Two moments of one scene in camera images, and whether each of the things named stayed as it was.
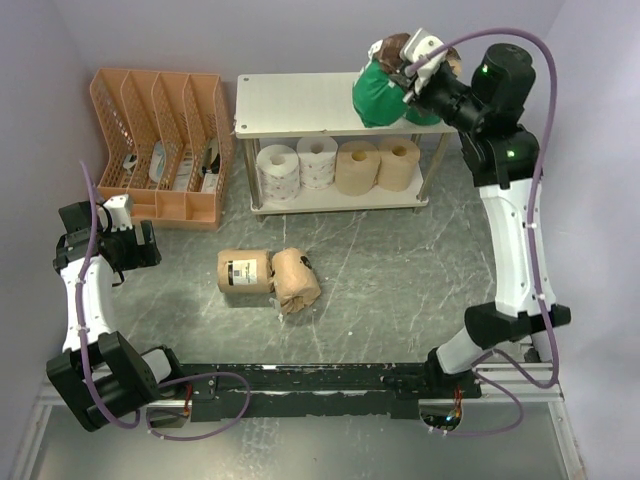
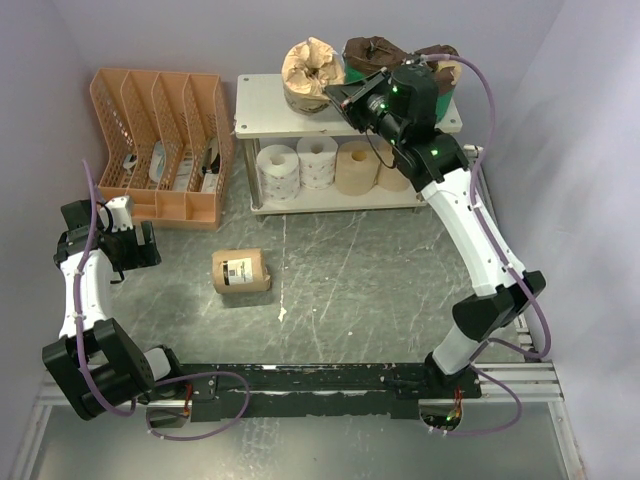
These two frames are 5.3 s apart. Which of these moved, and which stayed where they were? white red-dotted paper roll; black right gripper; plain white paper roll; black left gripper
Moved: black right gripper
Stayed: black left gripper; white red-dotted paper roll; plain white paper roll
